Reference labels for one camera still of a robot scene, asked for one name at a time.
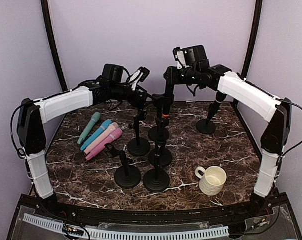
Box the tall black microphone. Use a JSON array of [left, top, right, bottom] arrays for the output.
[[162, 81, 174, 118]]

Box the white cable duct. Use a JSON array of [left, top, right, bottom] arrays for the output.
[[22, 213, 229, 240]]

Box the black stand of tall microphone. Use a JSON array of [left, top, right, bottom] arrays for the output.
[[147, 92, 173, 142]]

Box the black stand of small microphone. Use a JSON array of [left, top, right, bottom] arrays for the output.
[[196, 103, 216, 135]]

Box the cream ribbed mug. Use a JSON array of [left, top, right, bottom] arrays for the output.
[[194, 166, 227, 197]]

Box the small black microphone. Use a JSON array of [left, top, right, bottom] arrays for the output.
[[207, 91, 226, 121]]

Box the black left corner post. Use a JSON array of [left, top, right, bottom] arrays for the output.
[[40, 0, 68, 91]]

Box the black stand of green microphone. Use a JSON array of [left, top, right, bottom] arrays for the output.
[[143, 160, 170, 193]]

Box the black stand of beige microphone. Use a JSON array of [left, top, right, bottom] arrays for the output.
[[148, 118, 173, 168]]

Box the black stand of pink microphone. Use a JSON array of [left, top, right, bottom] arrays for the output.
[[127, 109, 150, 157]]

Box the mint green microphone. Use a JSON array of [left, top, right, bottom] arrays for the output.
[[77, 112, 100, 145]]

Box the black corner post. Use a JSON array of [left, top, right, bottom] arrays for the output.
[[40, 0, 68, 91], [241, 0, 263, 77]]

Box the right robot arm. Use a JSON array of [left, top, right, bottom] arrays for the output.
[[162, 45, 295, 217]]

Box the beige microphone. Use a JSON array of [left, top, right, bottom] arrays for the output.
[[84, 122, 119, 155]]

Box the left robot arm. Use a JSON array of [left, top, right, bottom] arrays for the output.
[[14, 64, 150, 218]]

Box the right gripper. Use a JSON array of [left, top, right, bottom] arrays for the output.
[[164, 66, 199, 85]]

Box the black front rail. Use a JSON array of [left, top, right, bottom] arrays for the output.
[[32, 199, 273, 227]]

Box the black right corner post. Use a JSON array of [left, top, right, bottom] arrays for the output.
[[241, 0, 263, 77]]

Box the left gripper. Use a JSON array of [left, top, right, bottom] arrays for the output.
[[110, 83, 157, 109]]

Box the pink microphone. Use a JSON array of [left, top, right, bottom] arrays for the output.
[[85, 128, 123, 160]]

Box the black stand of blue microphone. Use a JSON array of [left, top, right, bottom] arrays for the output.
[[104, 143, 141, 189]]

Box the blue microphone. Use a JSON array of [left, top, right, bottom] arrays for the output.
[[80, 119, 112, 152]]

